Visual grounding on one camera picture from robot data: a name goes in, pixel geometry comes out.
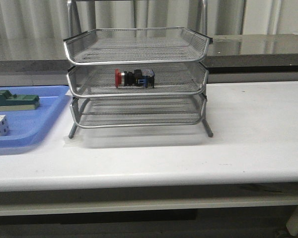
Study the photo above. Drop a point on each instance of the red emergency stop button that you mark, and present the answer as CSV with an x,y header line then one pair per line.
x,y
139,78

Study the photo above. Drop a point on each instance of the silver mesh tray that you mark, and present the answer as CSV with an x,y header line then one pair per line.
x,y
174,78
136,45
137,111

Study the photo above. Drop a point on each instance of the blue plastic tray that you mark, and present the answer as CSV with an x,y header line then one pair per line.
x,y
28,128

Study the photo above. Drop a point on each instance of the dark rear countertop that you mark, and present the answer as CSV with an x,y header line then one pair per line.
x,y
227,53

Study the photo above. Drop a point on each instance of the green electrical module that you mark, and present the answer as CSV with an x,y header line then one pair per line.
x,y
18,102

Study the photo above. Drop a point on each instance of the white table leg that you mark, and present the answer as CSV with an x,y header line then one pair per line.
x,y
292,223

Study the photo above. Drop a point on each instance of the grey metal rack frame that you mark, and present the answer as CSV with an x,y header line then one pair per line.
x,y
202,16

